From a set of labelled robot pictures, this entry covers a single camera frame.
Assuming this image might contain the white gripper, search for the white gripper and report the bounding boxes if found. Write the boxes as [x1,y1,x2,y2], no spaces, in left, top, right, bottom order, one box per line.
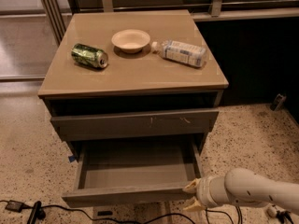
[183,176,221,212]

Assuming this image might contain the grey drawer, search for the grey drawer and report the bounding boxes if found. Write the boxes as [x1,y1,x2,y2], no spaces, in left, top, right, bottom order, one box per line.
[50,108,219,141]
[63,135,200,207]

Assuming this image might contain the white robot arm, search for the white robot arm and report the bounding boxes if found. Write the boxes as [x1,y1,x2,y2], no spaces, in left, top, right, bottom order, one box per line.
[183,168,299,215]

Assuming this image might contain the grey wooden drawer cabinet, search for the grey wooden drawer cabinet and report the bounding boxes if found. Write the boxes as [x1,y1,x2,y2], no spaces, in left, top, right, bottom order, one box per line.
[37,9,230,161]

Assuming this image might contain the grey top drawer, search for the grey top drawer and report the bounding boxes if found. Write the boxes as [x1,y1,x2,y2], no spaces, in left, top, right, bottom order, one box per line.
[50,108,219,141]

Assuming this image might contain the white power strip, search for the white power strip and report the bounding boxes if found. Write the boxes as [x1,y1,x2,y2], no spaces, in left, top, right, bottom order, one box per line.
[267,205,287,218]

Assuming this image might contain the blue tape piece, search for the blue tape piece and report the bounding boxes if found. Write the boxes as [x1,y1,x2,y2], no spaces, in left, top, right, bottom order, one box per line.
[68,155,76,162]

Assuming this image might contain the small dark floor object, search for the small dark floor object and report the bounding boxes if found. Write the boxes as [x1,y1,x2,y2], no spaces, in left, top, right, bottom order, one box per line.
[270,93,286,111]

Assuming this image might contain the clear plastic water bottle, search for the clear plastic water bottle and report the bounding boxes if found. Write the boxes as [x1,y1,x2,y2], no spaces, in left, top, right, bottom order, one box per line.
[151,40,207,68]

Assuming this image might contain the black clamp device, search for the black clamp device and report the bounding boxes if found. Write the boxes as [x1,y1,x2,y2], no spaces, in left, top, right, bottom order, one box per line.
[27,201,46,224]

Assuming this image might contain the white paper bowl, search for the white paper bowl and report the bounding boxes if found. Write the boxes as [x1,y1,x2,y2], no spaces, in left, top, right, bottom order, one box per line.
[111,29,150,54]

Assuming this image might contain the green soda can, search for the green soda can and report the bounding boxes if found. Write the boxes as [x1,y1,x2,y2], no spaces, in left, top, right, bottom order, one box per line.
[71,43,108,69]

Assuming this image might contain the black power adapter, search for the black power adapter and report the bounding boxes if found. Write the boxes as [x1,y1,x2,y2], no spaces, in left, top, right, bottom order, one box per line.
[5,201,23,213]

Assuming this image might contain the metal railing shelf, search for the metal railing shelf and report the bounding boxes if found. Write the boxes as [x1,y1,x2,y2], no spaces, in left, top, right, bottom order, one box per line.
[41,0,299,42]

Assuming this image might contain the black looped cable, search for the black looped cable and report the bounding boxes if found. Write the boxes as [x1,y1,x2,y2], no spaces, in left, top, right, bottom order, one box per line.
[205,206,243,224]

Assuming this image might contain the black cable on floor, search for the black cable on floor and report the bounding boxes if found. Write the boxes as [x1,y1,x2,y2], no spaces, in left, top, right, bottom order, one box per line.
[0,199,196,224]

